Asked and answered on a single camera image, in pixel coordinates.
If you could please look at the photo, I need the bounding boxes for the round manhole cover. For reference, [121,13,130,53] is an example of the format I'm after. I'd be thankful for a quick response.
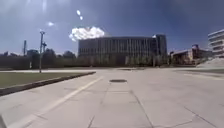
[108,78,128,84]

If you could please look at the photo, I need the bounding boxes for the large curved glass building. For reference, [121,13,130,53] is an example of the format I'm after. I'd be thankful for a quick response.
[77,33,169,66]

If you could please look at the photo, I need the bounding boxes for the grey concrete slab pavement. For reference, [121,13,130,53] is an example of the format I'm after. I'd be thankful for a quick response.
[0,67,224,128]

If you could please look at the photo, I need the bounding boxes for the row of trees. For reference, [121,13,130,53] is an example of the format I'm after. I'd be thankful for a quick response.
[0,48,171,70]

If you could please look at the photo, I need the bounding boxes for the pale painted line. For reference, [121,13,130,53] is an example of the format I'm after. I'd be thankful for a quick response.
[7,75,105,128]

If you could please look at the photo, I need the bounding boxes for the tall lamp pole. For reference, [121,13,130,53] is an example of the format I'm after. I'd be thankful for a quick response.
[38,30,48,74]

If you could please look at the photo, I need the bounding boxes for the dark raised kerb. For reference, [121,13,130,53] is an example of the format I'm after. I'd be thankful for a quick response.
[0,71,97,98]

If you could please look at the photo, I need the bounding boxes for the brown low building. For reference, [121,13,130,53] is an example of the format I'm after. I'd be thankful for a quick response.
[169,43,214,66]

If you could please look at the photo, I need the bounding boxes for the green grass lawn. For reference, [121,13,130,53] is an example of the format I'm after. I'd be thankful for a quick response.
[0,71,88,89]

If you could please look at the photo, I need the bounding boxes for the white multi-storey building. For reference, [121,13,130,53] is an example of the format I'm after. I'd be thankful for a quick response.
[207,28,224,60]

